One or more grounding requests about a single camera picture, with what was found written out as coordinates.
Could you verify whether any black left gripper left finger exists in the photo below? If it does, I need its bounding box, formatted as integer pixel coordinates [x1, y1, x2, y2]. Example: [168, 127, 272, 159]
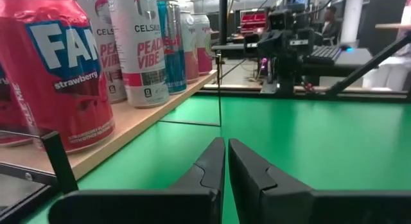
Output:
[48, 137, 226, 224]

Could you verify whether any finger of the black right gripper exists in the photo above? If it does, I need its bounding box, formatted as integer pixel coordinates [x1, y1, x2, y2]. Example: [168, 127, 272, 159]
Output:
[297, 27, 316, 47]
[243, 33, 264, 55]

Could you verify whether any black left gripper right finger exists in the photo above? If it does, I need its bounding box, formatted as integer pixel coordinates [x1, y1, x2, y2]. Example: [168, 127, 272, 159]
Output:
[227, 138, 411, 224]

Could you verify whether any white orange Spindrift can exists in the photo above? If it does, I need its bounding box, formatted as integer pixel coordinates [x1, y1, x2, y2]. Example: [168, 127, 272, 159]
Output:
[179, 10, 200, 85]

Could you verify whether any blue silver Red Bull can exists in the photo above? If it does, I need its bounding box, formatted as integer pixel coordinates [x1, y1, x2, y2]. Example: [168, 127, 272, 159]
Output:
[156, 0, 188, 96]

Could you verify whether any tall white Celsius can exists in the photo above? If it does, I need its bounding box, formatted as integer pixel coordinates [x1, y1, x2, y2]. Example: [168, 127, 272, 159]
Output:
[107, 0, 170, 108]
[75, 0, 128, 105]

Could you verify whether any red storage rack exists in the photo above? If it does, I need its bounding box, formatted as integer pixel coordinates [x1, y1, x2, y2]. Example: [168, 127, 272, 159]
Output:
[240, 9, 268, 35]

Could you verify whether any black backlit keyboard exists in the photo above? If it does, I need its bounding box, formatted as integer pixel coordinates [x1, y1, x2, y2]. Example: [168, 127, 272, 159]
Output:
[304, 45, 342, 66]

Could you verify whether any person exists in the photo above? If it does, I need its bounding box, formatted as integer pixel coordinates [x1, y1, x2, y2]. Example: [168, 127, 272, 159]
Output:
[320, 4, 343, 47]

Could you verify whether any grey keyboard tray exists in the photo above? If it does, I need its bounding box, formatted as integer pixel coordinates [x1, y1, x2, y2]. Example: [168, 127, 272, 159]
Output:
[301, 46, 374, 78]

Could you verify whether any green table mat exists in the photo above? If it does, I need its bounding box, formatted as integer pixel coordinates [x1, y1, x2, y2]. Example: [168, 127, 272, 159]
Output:
[19, 94, 411, 224]

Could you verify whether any white paper sheet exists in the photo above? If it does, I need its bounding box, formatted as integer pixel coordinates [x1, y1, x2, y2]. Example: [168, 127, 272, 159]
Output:
[362, 55, 411, 91]

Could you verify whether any wooden background table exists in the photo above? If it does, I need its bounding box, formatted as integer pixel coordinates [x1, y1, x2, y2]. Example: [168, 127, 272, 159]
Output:
[374, 22, 411, 30]

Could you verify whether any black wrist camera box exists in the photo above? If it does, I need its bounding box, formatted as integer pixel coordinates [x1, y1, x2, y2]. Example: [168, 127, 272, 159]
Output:
[268, 8, 295, 31]

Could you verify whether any silver mounting bracket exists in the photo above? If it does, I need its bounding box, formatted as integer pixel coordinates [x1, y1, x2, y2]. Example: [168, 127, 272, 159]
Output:
[261, 81, 279, 94]

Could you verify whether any black aluminium table frame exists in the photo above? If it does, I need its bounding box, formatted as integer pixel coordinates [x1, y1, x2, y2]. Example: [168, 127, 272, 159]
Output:
[0, 0, 411, 224]

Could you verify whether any wooden shelf black metal frame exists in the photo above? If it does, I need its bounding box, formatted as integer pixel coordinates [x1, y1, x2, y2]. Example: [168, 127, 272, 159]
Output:
[0, 50, 223, 194]

